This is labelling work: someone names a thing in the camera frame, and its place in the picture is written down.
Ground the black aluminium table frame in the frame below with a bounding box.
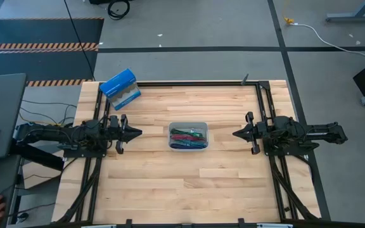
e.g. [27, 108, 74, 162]
[55, 80, 332, 228]

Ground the green braided USB-C cable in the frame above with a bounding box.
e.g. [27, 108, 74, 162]
[170, 127, 207, 137]

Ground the red braided USB-C cable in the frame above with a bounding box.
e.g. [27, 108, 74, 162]
[169, 134, 207, 143]

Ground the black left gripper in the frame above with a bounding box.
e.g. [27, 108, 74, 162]
[108, 114, 143, 155]

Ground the white floor cable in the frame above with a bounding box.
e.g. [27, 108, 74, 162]
[291, 22, 365, 65]

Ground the thin black hanging cable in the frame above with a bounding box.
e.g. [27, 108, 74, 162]
[63, 0, 96, 82]

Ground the navy blue USB-C cable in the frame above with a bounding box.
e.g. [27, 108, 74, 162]
[170, 142, 196, 150]

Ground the blue DualShock controller box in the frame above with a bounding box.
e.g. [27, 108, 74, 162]
[99, 68, 142, 111]

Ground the white plastic bin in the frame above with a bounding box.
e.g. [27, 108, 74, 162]
[168, 121, 210, 152]

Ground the grey table leg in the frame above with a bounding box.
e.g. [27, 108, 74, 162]
[325, 0, 365, 23]

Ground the dark grey desk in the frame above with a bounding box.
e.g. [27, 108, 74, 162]
[0, 73, 27, 228]

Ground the black hazard-striped floor mat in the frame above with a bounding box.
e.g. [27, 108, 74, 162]
[0, 17, 105, 87]

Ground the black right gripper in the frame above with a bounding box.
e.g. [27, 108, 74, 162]
[232, 111, 267, 156]

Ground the black coiled cable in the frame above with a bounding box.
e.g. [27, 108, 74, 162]
[106, 0, 131, 21]

